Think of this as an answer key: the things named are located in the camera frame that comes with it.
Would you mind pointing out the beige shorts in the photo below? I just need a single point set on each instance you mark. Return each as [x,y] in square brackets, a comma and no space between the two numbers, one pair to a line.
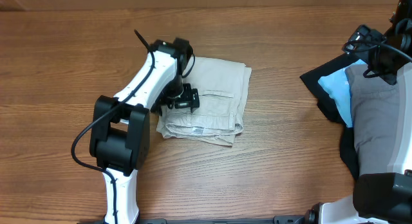
[223,90]

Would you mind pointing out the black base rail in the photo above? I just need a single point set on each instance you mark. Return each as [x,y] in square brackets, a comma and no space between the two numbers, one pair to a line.
[293,219]

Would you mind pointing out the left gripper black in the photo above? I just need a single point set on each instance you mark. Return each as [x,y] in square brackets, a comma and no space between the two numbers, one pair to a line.
[190,96]

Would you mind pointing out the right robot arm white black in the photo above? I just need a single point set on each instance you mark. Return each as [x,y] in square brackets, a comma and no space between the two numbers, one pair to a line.
[383,197]

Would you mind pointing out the black garment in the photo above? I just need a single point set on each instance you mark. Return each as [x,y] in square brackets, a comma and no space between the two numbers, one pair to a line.
[327,106]

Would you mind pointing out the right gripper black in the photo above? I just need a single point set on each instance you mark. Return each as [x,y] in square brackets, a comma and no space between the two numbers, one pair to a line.
[371,37]

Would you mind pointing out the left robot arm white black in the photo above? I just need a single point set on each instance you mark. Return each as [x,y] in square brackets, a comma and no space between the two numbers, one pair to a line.
[120,137]

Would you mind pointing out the grey garment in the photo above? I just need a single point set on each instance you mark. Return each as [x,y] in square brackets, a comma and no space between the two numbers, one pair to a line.
[374,112]

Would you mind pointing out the light blue garment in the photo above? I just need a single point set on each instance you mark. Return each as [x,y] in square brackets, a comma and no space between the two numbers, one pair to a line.
[336,85]

